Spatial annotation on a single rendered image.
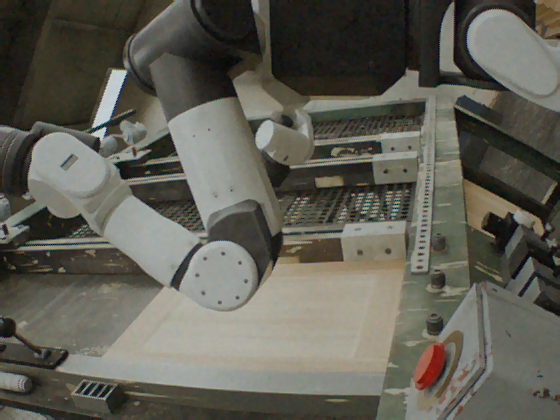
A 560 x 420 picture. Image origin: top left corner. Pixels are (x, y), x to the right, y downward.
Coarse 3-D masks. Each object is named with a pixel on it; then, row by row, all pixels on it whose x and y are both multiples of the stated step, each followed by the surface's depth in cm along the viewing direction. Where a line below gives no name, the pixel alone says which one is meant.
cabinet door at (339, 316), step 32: (288, 288) 101; (320, 288) 99; (352, 288) 97; (384, 288) 94; (160, 320) 97; (192, 320) 96; (224, 320) 94; (256, 320) 92; (288, 320) 91; (320, 320) 89; (352, 320) 87; (384, 320) 85; (128, 352) 88; (160, 352) 87; (192, 352) 86; (224, 352) 85; (256, 352) 83; (288, 352) 82; (320, 352) 80; (352, 352) 79; (384, 352) 77
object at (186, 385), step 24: (72, 360) 84; (96, 360) 83; (120, 360) 82; (48, 384) 84; (72, 384) 82; (120, 384) 78; (144, 384) 76; (168, 384) 75; (192, 384) 74; (216, 384) 73; (240, 384) 72; (264, 384) 71; (288, 384) 70; (312, 384) 70; (336, 384) 69; (360, 384) 68; (216, 408) 74; (240, 408) 72; (264, 408) 71; (288, 408) 70; (312, 408) 69; (336, 408) 68; (360, 408) 67
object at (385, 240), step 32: (352, 224) 110; (384, 224) 107; (0, 256) 136; (32, 256) 132; (64, 256) 128; (96, 256) 125; (128, 256) 122; (288, 256) 110; (320, 256) 108; (352, 256) 106; (384, 256) 104
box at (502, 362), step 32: (480, 288) 41; (480, 320) 36; (512, 320) 37; (544, 320) 39; (448, 352) 39; (480, 352) 33; (512, 352) 33; (544, 352) 35; (448, 384) 35; (480, 384) 31; (512, 384) 31; (544, 384) 31; (416, 416) 38; (448, 416) 34; (480, 416) 32; (512, 416) 32; (544, 416) 31
